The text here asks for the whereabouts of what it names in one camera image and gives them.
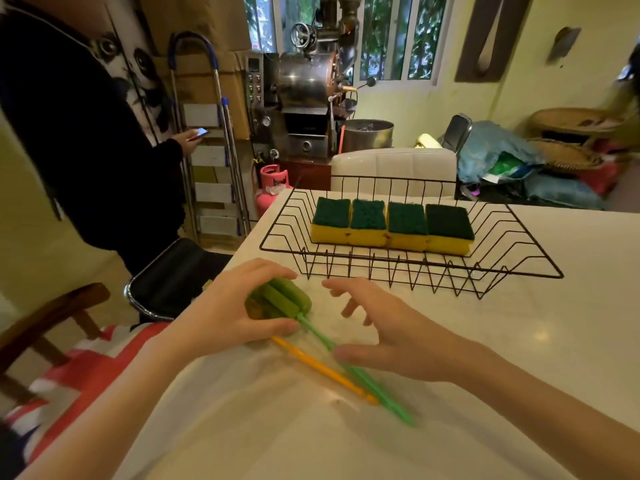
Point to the person's left hand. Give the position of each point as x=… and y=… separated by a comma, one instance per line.
x=215, y=314

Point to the brown wooden chair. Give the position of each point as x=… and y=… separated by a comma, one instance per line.
x=50, y=314

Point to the round metal drum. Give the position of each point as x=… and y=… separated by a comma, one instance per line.
x=367, y=135

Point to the orange bottle brush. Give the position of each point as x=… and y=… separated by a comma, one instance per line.
x=325, y=369

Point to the person's left forearm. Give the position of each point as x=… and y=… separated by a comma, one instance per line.
x=105, y=414

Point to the yellow green scouring sponge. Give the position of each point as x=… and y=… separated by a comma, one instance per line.
x=331, y=217
x=368, y=219
x=449, y=227
x=406, y=223

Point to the black folding chair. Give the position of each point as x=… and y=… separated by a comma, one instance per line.
x=456, y=132

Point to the steel coffee roaster machine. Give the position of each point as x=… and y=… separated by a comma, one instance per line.
x=305, y=94

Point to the dark brown wall decoration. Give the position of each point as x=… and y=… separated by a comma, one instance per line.
x=470, y=54

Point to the light blue bag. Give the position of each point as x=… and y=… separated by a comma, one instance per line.
x=490, y=142

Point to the green sponge bottle brush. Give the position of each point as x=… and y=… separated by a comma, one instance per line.
x=290, y=297

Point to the red wooden cabinet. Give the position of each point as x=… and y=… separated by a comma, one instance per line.
x=307, y=173

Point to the green white plastic bag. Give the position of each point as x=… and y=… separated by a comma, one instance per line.
x=505, y=167

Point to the pink gas cylinder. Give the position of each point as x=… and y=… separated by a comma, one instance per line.
x=272, y=187

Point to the red white patterned clothing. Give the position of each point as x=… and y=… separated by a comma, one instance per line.
x=75, y=374

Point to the black chrome chair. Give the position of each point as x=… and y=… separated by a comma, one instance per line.
x=175, y=279

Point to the white framed window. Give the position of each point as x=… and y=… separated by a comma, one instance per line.
x=400, y=34

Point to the blue sack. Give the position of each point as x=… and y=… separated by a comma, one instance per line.
x=565, y=190

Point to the metal step ladder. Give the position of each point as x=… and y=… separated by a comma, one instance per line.
x=212, y=159

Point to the smartphone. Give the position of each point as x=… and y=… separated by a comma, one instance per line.
x=200, y=132

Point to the person's left thumb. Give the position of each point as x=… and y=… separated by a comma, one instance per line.
x=275, y=328

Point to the person's right forearm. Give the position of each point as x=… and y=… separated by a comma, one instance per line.
x=550, y=414

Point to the wall lamp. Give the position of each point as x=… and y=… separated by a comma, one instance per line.
x=562, y=43

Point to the woven rattan tray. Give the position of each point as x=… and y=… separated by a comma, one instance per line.
x=575, y=119
x=565, y=154

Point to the person's right thumb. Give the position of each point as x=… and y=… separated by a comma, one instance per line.
x=360, y=355

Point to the person's right hand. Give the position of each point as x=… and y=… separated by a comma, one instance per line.
x=415, y=344

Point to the stacked cardboard boxes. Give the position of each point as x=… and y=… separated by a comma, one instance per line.
x=200, y=24

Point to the person's right middle finger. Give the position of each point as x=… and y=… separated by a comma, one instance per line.
x=351, y=307

